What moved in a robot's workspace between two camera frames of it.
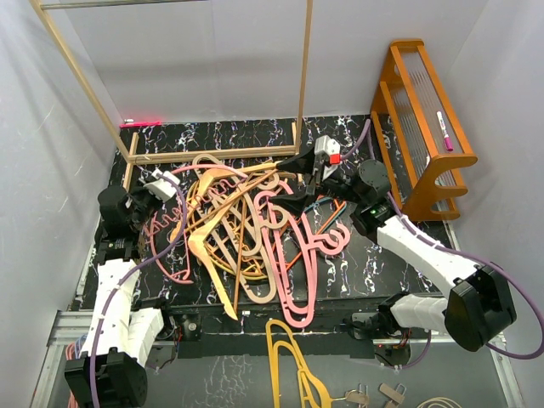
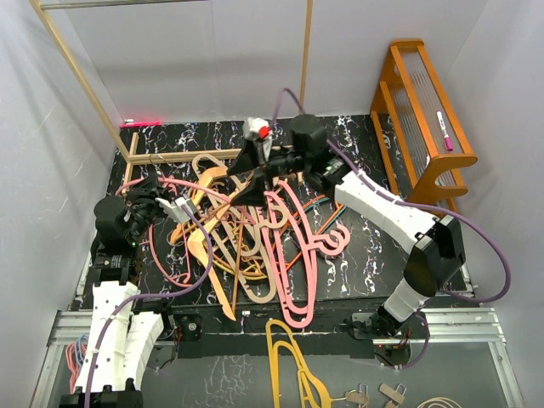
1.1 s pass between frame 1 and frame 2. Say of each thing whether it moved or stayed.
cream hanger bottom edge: stayed
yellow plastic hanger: stayed
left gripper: moved
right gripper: moved
